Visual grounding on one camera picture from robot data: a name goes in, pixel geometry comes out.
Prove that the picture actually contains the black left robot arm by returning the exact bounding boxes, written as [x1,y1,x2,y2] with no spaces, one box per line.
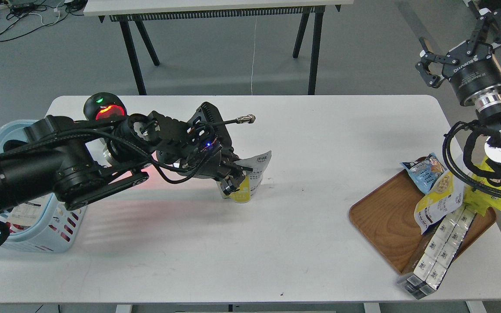
[0,102,256,246]

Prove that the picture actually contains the white hanging cable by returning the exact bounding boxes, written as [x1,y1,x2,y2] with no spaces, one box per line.
[250,17,257,96]

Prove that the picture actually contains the yellow snack packet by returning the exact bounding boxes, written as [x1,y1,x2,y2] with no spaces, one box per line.
[463,173,501,216]

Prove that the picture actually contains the light blue plastic basket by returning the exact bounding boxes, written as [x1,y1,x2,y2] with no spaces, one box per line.
[0,120,86,253]

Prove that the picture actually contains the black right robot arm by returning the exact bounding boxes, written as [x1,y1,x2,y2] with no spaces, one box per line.
[415,8,501,198]

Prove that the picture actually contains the blue snack bag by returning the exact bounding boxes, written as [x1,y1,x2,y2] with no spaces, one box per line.
[400,153,447,194]

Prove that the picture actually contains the brown wooden tray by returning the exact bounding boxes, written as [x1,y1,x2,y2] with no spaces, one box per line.
[349,156,497,274]

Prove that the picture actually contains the yellow white snack pouch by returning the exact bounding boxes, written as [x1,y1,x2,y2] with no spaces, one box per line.
[217,150,272,203]
[413,170,465,235]

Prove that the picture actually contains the white receipt paper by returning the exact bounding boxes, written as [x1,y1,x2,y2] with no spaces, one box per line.
[7,201,46,226]

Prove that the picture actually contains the snack packets in basket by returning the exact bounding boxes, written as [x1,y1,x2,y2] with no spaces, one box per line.
[5,222,29,234]

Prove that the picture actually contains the black barcode scanner red window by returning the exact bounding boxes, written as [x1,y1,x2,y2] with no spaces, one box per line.
[83,92,127,120]

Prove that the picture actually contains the black floor cables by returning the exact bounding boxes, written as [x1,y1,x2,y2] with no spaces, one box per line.
[0,0,88,44]

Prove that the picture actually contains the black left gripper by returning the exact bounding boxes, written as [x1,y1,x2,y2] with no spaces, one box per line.
[148,102,254,195]

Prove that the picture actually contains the white tissue multipack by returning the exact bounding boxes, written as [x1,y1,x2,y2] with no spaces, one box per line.
[397,206,477,300]

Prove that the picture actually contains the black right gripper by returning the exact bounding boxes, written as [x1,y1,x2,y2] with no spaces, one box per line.
[415,9,501,106]

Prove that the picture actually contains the white background table black legs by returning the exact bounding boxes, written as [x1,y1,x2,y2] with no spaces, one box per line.
[83,0,353,95]

